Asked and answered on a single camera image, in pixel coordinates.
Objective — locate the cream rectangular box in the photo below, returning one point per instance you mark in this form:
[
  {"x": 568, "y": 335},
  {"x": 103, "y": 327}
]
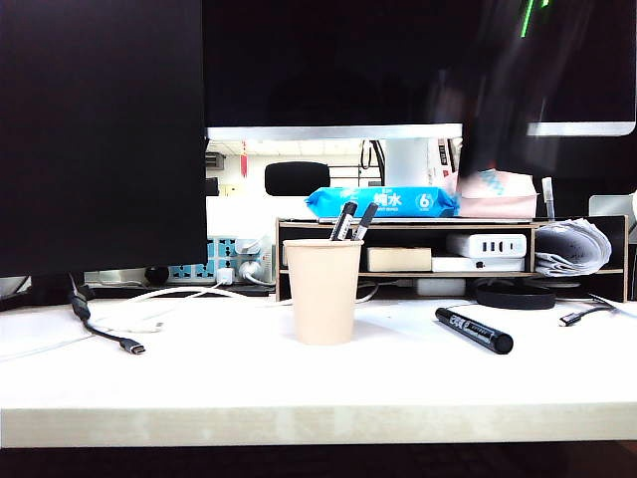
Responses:
[{"x": 398, "y": 259}]

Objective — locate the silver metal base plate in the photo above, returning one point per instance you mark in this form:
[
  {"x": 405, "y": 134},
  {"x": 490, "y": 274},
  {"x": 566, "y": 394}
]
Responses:
[{"x": 119, "y": 277}]

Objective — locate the black office chair headrest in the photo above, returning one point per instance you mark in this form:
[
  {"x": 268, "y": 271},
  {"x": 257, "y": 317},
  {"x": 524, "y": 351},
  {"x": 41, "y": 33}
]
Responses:
[{"x": 297, "y": 178}]

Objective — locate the white blue power strip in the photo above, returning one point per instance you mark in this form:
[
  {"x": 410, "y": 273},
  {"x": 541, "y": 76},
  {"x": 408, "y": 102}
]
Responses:
[{"x": 221, "y": 259}]

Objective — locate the rolled printed papers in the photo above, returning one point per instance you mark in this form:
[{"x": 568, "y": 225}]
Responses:
[{"x": 572, "y": 249}]

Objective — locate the large monitor with silver bezel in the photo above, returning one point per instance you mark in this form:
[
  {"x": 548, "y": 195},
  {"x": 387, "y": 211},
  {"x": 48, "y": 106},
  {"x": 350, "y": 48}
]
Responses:
[{"x": 323, "y": 65}]

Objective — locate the white round power plug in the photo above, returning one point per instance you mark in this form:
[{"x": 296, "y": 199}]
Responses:
[{"x": 249, "y": 271}]

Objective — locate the white power adapter brick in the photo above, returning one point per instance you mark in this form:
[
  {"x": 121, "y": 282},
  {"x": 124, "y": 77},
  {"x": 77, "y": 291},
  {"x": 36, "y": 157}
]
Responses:
[{"x": 440, "y": 287}]

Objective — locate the black marker with grey label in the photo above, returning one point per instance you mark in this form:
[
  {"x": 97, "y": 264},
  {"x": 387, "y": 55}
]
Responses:
[
  {"x": 343, "y": 222},
  {"x": 364, "y": 222}
]

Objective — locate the white multi-port USB charger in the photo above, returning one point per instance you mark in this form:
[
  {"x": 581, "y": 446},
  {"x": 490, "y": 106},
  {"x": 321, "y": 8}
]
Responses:
[{"x": 490, "y": 245}]

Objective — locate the white sheet of paper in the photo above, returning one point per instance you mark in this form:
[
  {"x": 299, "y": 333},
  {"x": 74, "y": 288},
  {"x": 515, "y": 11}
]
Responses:
[{"x": 619, "y": 309}]

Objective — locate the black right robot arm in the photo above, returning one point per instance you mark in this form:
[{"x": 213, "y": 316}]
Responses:
[{"x": 537, "y": 45}]

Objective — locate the beige paper cup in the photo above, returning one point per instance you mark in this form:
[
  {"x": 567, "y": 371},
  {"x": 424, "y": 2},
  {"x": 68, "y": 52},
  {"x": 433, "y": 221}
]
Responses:
[{"x": 323, "y": 299}]

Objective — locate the pink white tissue pack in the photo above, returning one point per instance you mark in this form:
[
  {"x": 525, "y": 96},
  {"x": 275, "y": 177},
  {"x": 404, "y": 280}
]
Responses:
[{"x": 497, "y": 201}]

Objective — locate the wooden desk shelf organizer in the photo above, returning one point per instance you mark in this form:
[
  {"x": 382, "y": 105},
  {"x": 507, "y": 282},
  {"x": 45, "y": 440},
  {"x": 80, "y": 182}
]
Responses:
[{"x": 497, "y": 225}]

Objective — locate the black computer monitor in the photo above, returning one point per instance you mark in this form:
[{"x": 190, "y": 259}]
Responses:
[{"x": 99, "y": 139}]

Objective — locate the white device with silver back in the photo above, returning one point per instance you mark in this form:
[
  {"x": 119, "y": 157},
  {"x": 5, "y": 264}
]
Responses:
[{"x": 614, "y": 209}]

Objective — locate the small white plug adapter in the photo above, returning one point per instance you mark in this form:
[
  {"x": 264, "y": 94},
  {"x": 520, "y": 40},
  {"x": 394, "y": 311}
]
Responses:
[{"x": 225, "y": 277}]

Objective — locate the flat white box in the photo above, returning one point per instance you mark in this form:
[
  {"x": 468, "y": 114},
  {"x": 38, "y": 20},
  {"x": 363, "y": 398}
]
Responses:
[{"x": 463, "y": 264}]

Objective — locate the blue wet wipes pack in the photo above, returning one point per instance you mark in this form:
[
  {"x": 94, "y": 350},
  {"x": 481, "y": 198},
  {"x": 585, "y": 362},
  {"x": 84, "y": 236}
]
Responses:
[{"x": 388, "y": 201}]

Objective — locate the black round disc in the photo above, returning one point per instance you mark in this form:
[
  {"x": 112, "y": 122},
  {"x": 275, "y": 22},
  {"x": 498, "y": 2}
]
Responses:
[{"x": 515, "y": 297}]

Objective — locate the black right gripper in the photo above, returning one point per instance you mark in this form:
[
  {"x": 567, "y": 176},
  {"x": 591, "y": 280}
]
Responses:
[{"x": 492, "y": 134}]

